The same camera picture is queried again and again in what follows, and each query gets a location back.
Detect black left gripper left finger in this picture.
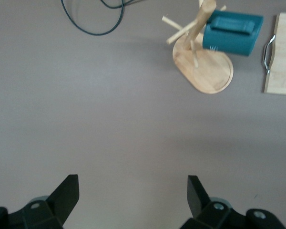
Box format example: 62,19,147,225
0,174,80,229

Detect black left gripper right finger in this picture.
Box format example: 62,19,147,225
181,175,286,229

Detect teal cup with handle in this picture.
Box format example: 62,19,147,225
201,10,265,58

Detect wooden mug rack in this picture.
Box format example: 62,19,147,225
161,0,235,94

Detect bamboo cutting board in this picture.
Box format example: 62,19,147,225
263,12,286,96

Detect metal cutting board handle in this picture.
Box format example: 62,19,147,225
262,34,276,75

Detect black cable large loop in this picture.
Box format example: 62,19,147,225
61,0,124,36

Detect black cable small loop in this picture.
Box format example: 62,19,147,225
100,0,135,10

